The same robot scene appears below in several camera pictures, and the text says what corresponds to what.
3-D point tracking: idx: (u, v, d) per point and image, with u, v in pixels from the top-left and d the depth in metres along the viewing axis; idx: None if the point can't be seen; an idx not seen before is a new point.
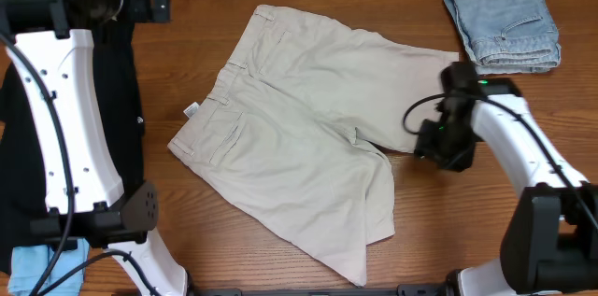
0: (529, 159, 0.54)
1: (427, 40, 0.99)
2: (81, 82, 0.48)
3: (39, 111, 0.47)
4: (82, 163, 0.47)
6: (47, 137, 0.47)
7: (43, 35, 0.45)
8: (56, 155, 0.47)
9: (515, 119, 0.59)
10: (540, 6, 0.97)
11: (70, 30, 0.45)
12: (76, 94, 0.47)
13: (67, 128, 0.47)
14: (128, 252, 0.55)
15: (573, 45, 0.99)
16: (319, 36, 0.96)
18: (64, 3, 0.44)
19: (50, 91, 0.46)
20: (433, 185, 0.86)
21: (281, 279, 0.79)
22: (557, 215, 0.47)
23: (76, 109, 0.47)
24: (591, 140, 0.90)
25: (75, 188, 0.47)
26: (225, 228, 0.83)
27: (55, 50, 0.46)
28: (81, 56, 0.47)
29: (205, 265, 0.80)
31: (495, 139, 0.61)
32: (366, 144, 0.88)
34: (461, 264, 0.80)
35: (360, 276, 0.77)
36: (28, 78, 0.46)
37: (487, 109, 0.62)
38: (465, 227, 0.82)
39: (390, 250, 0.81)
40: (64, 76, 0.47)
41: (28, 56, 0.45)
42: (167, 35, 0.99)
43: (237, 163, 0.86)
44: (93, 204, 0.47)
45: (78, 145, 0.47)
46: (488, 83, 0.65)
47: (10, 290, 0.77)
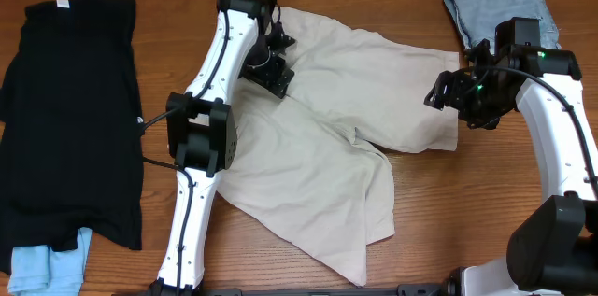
0: (565, 161, 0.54)
1: (428, 40, 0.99)
2: (245, 44, 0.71)
3: (216, 44, 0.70)
4: (221, 77, 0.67)
6: (211, 57, 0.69)
7: (241, 14, 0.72)
8: (211, 67, 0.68)
9: (564, 109, 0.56)
10: (540, 6, 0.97)
11: (253, 20, 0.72)
12: (238, 47, 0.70)
13: (227, 61, 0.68)
14: (194, 182, 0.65)
15: (573, 45, 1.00)
16: (320, 35, 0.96)
18: (258, 12, 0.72)
19: (230, 37, 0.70)
20: (434, 185, 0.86)
21: (281, 279, 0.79)
22: (579, 229, 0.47)
23: (234, 54, 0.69)
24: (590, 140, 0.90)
25: (210, 85, 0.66)
26: (225, 228, 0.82)
27: (243, 22, 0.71)
28: (251, 35, 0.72)
29: (206, 264, 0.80)
31: (535, 123, 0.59)
32: (366, 143, 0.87)
34: (462, 264, 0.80)
35: (360, 276, 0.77)
36: (220, 28, 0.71)
37: (536, 91, 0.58)
38: (466, 227, 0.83)
39: (390, 249, 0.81)
40: (239, 33, 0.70)
41: (229, 18, 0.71)
42: (167, 34, 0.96)
43: (237, 163, 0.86)
44: (215, 98, 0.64)
45: (226, 67, 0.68)
46: (548, 56, 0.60)
47: (10, 291, 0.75)
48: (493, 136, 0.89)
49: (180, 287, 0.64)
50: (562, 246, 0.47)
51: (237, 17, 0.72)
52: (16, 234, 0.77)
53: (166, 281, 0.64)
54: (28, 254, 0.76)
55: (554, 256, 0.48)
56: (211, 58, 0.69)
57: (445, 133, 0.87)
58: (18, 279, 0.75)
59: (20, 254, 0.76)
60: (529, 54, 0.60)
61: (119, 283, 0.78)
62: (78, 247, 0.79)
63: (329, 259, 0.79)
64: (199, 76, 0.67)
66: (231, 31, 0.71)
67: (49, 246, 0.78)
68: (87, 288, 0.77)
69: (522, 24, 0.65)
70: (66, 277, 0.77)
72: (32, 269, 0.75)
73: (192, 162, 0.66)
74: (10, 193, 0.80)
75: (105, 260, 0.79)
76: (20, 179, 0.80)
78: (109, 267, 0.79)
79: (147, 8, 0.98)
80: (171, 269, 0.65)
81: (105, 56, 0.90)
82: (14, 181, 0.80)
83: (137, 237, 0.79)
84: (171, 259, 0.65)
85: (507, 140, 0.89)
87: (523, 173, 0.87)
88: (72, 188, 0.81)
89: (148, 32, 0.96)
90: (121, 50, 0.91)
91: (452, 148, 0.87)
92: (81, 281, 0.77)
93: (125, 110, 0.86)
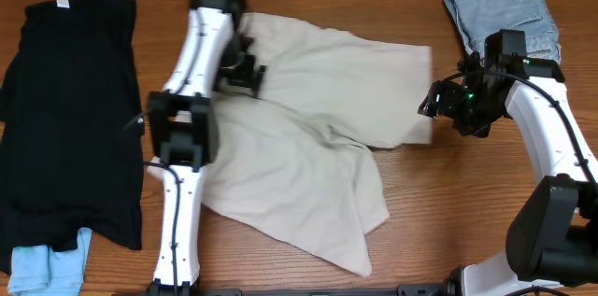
0: (555, 148, 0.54)
1: (428, 40, 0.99)
2: (220, 38, 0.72)
3: (191, 41, 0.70)
4: (199, 72, 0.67)
6: (187, 55, 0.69)
7: (214, 11, 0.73)
8: (188, 63, 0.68)
9: (551, 105, 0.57)
10: (540, 6, 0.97)
11: (226, 15, 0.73)
12: (213, 42, 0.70)
13: (204, 56, 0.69)
14: (180, 178, 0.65)
15: (573, 45, 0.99)
16: (289, 39, 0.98)
18: (232, 8, 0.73)
19: (203, 33, 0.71)
20: (434, 185, 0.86)
21: (281, 279, 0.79)
22: (573, 208, 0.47)
23: (209, 49, 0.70)
24: (591, 140, 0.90)
25: (188, 80, 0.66)
26: (225, 228, 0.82)
27: (216, 20, 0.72)
28: (226, 30, 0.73)
29: (203, 264, 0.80)
31: (525, 121, 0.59)
32: (342, 138, 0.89)
34: (462, 263, 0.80)
35: (362, 265, 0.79)
36: (194, 26, 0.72)
37: (522, 91, 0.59)
38: (466, 227, 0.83)
39: (390, 249, 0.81)
40: (213, 29, 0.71)
41: (201, 16, 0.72)
42: (167, 34, 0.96)
43: (221, 174, 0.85)
44: (194, 92, 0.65)
45: (203, 62, 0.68)
46: (532, 63, 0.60)
47: (10, 291, 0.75)
48: (493, 136, 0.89)
49: (177, 284, 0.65)
50: (558, 228, 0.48)
51: (211, 13, 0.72)
52: (17, 234, 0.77)
53: (163, 282, 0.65)
54: (28, 254, 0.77)
55: (552, 239, 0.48)
56: (188, 55, 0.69)
57: (418, 129, 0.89)
58: (18, 279, 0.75)
59: (20, 254, 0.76)
60: (515, 63, 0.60)
61: (119, 283, 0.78)
62: (78, 247, 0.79)
63: (328, 254, 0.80)
64: (177, 73, 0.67)
66: (206, 27, 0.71)
67: (49, 246, 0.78)
68: (87, 288, 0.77)
69: (510, 35, 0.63)
70: (66, 277, 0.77)
72: (32, 269, 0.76)
73: (176, 159, 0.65)
74: (11, 193, 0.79)
75: (104, 260, 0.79)
76: (20, 180, 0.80)
78: (108, 268, 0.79)
79: (147, 9, 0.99)
80: (166, 268, 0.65)
81: (104, 54, 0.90)
82: (15, 181, 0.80)
83: (137, 237, 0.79)
84: (165, 258, 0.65)
85: (507, 140, 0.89)
87: (523, 173, 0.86)
88: (72, 188, 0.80)
89: (148, 32, 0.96)
90: (120, 49, 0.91)
91: (426, 140, 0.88)
92: (81, 281, 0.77)
93: (125, 109, 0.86)
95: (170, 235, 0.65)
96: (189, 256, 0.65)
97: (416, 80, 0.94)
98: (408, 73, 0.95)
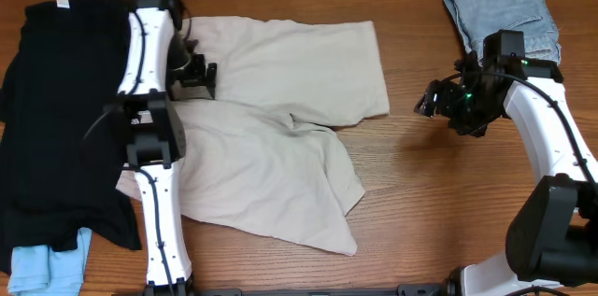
0: (554, 148, 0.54)
1: (428, 40, 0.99)
2: (163, 34, 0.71)
3: (135, 42, 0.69)
4: (149, 69, 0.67)
6: (134, 55, 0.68)
7: (151, 9, 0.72)
8: (136, 63, 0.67)
9: (550, 105, 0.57)
10: (540, 6, 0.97)
11: (165, 10, 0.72)
12: (158, 38, 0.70)
13: (149, 54, 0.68)
14: (154, 177, 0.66)
15: (573, 45, 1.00)
16: (234, 36, 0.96)
18: (168, 5, 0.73)
19: (146, 33, 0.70)
20: (434, 185, 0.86)
21: (281, 279, 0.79)
22: (572, 206, 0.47)
23: (156, 45, 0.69)
24: (591, 140, 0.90)
25: (140, 79, 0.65)
26: (225, 228, 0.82)
27: (155, 18, 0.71)
28: (167, 26, 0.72)
29: (193, 265, 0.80)
31: (523, 120, 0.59)
32: (305, 125, 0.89)
34: (461, 263, 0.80)
35: (348, 245, 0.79)
36: (135, 26, 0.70)
37: (520, 92, 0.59)
38: (465, 227, 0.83)
39: (390, 249, 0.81)
40: (154, 26, 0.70)
41: (140, 17, 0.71)
42: None
43: (192, 181, 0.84)
44: (149, 89, 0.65)
45: (149, 58, 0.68)
46: (530, 63, 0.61)
47: (11, 291, 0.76)
48: (493, 136, 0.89)
49: (173, 281, 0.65)
50: (557, 226, 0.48)
51: (149, 12, 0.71)
52: (17, 235, 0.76)
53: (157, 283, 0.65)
54: (28, 254, 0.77)
55: (551, 238, 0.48)
56: (134, 56, 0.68)
57: (377, 102, 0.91)
58: (18, 279, 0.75)
59: (20, 254, 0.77)
60: (513, 64, 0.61)
61: (119, 283, 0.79)
62: (78, 247, 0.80)
63: (311, 241, 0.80)
64: (128, 75, 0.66)
66: (147, 27, 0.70)
67: (49, 246, 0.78)
68: (87, 288, 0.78)
69: (509, 36, 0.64)
70: (66, 277, 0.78)
72: (32, 269, 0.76)
73: (145, 160, 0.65)
74: (12, 194, 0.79)
75: (104, 260, 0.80)
76: (19, 179, 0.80)
78: (109, 267, 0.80)
79: None
80: (157, 269, 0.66)
81: (104, 54, 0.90)
82: (15, 181, 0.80)
83: (137, 237, 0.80)
84: (155, 260, 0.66)
85: (507, 140, 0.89)
87: (523, 173, 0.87)
88: (72, 187, 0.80)
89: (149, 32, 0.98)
90: (119, 49, 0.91)
91: (386, 110, 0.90)
92: (81, 281, 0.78)
93: None
95: (156, 235, 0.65)
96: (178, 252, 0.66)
97: (370, 54, 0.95)
98: (361, 49, 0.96)
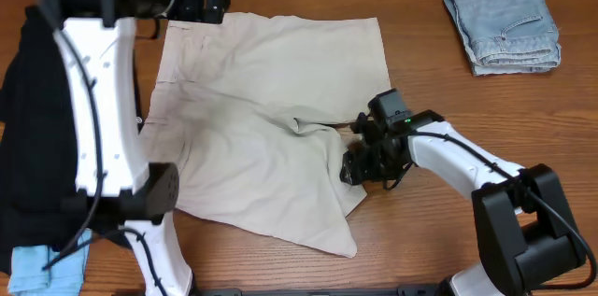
0: (467, 166, 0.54)
1: (427, 40, 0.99)
2: (121, 75, 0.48)
3: (78, 93, 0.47)
4: (114, 152, 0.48)
6: (84, 128, 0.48)
7: (92, 26, 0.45)
8: (91, 143, 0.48)
9: (444, 139, 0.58)
10: (540, 6, 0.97)
11: (117, 21, 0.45)
12: (116, 83, 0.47)
13: (106, 122, 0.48)
14: (142, 232, 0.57)
15: (573, 44, 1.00)
16: (239, 32, 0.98)
18: None
19: (92, 78, 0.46)
20: (433, 185, 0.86)
21: (281, 279, 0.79)
22: (509, 207, 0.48)
23: (114, 98, 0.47)
24: (591, 139, 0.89)
25: (104, 172, 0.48)
26: (225, 228, 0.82)
27: (100, 39, 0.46)
28: (124, 49, 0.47)
29: (193, 266, 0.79)
31: (434, 161, 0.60)
32: (310, 125, 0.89)
34: (462, 264, 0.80)
35: (348, 246, 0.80)
36: (72, 63, 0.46)
37: (418, 140, 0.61)
38: (464, 227, 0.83)
39: (390, 250, 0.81)
40: (106, 64, 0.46)
41: (75, 43, 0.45)
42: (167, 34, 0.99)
43: (194, 177, 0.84)
44: (120, 190, 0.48)
45: (113, 136, 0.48)
46: (412, 120, 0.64)
47: (11, 291, 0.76)
48: (494, 136, 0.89)
49: None
50: (511, 232, 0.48)
51: (88, 27, 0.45)
52: (18, 235, 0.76)
53: None
54: (28, 255, 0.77)
55: (514, 246, 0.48)
56: (83, 125, 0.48)
57: None
58: (18, 279, 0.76)
59: (20, 255, 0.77)
60: (400, 127, 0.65)
61: (120, 283, 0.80)
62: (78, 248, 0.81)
63: (311, 241, 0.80)
64: (82, 156, 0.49)
66: (89, 63, 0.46)
67: (49, 246, 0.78)
68: (87, 288, 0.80)
69: (387, 101, 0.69)
70: (66, 277, 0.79)
72: (32, 269, 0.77)
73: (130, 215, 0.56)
74: (12, 194, 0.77)
75: (105, 260, 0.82)
76: (19, 179, 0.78)
78: (109, 268, 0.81)
79: None
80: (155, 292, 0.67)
81: None
82: (15, 180, 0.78)
83: None
84: (151, 284, 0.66)
85: (507, 140, 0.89)
87: None
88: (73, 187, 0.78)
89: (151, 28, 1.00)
90: None
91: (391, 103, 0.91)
92: (81, 281, 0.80)
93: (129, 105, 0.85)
95: (150, 273, 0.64)
96: (177, 283, 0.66)
97: (373, 52, 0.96)
98: (364, 47, 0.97)
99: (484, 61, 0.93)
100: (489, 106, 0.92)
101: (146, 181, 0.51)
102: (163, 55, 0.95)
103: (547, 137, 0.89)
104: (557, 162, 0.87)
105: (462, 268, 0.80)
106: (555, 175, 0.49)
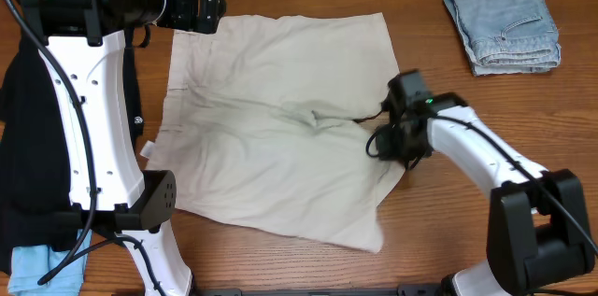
0: (488, 161, 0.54)
1: (427, 39, 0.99)
2: (110, 91, 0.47)
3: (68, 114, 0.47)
4: (107, 168, 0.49)
6: (75, 144, 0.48)
7: (73, 43, 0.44)
8: (84, 159, 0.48)
9: (466, 127, 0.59)
10: (540, 6, 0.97)
11: (103, 37, 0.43)
12: (104, 100, 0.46)
13: (96, 137, 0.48)
14: (140, 240, 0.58)
15: (572, 45, 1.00)
16: (247, 35, 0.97)
18: (100, 1, 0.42)
19: (80, 96, 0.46)
20: (433, 185, 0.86)
21: (281, 279, 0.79)
22: (528, 208, 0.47)
23: (104, 114, 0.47)
24: (592, 140, 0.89)
25: (97, 188, 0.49)
26: (224, 228, 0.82)
27: (85, 58, 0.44)
28: (111, 64, 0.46)
29: (192, 267, 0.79)
31: (453, 149, 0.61)
32: (327, 119, 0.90)
34: (462, 264, 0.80)
35: (373, 242, 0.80)
36: (57, 81, 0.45)
37: (439, 124, 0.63)
38: (464, 227, 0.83)
39: (390, 250, 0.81)
40: (92, 82, 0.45)
41: (59, 60, 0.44)
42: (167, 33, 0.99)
43: (214, 183, 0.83)
44: (114, 204, 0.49)
45: (105, 152, 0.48)
46: (434, 102, 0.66)
47: (10, 291, 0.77)
48: None
49: None
50: (526, 234, 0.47)
51: (70, 43, 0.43)
52: (17, 234, 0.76)
53: None
54: (28, 254, 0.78)
55: (525, 246, 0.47)
56: (74, 139, 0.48)
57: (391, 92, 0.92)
58: (18, 279, 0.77)
59: (20, 255, 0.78)
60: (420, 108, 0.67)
61: (119, 283, 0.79)
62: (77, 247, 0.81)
63: (337, 238, 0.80)
64: (74, 172, 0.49)
66: (75, 81, 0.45)
67: (49, 246, 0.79)
68: (87, 288, 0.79)
69: (408, 79, 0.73)
70: (66, 277, 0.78)
72: (32, 270, 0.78)
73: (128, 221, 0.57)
74: (11, 192, 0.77)
75: (105, 260, 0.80)
76: (19, 179, 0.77)
78: (108, 267, 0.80)
79: None
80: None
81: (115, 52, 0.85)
82: (16, 180, 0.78)
83: None
84: (150, 287, 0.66)
85: (507, 140, 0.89)
87: None
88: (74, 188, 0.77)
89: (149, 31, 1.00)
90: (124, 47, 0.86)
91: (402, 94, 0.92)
92: (81, 281, 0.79)
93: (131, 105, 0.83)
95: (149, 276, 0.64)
96: (176, 286, 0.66)
97: (380, 49, 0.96)
98: (372, 45, 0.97)
99: (484, 61, 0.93)
100: (489, 106, 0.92)
101: (140, 195, 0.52)
102: (173, 60, 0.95)
103: (547, 137, 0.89)
104: (557, 162, 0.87)
105: (463, 268, 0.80)
106: (578, 181, 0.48)
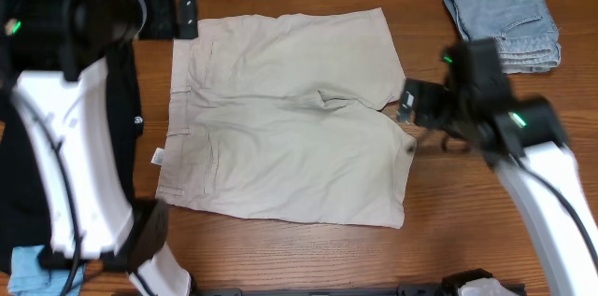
0: (576, 279, 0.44)
1: (428, 40, 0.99)
2: (89, 129, 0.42)
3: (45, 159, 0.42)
4: (88, 214, 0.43)
6: (52, 190, 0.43)
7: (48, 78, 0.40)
8: (62, 202, 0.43)
9: (563, 208, 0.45)
10: (540, 6, 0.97)
11: (80, 73, 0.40)
12: (84, 140, 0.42)
13: (77, 179, 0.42)
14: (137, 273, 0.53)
15: (572, 44, 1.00)
16: (249, 35, 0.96)
18: (76, 30, 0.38)
19: (58, 138, 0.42)
20: (434, 185, 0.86)
21: (281, 279, 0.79)
22: None
23: (83, 155, 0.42)
24: (592, 140, 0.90)
25: (81, 233, 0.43)
26: (224, 228, 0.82)
27: (62, 98, 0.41)
28: (91, 104, 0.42)
29: (193, 268, 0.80)
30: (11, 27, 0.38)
31: (531, 215, 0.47)
32: (335, 102, 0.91)
34: (462, 264, 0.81)
35: (393, 218, 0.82)
36: (31, 121, 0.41)
37: (532, 189, 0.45)
38: (465, 227, 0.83)
39: (390, 250, 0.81)
40: (71, 123, 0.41)
41: (34, 101, 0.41)
42: None
43: (230, 180, 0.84)
44: (100, 248, 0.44)
45: (86, 193, 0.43)
46: (526, 121, 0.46)
47: (10, 290, 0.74)
48: None
49: None
50: None
51: (44, 80, 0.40)
52: (16, 235, 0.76)
53: None
54: None
55: None
56: (52, 182, 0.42)
57: (395, 85, 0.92)
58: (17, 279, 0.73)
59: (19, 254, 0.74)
60: (497, 115, 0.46)
61: (119, 283, 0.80)
62: None
63: (357, 219, 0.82)
64: (56, 216, 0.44)
66: (52, 120, 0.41)
67: None
68: (87, 288, 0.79)
69: (478, 54, 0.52)
70: None
72: None
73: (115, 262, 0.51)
74: (12, 194, 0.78)
75: None
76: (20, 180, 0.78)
78: None
79: None
80: None
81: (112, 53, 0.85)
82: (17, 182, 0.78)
83: None
84: None
85: None
87: None
88: None
89: None
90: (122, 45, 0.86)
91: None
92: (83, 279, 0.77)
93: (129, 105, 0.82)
95: None
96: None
97: (381, 42, 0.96)
98: (372, 38, 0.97)
99: None
100: None
101: (127, 237, 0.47)
102: (175, 63, 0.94)
103: None
104: None
105: (462, 268, 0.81)
106: None
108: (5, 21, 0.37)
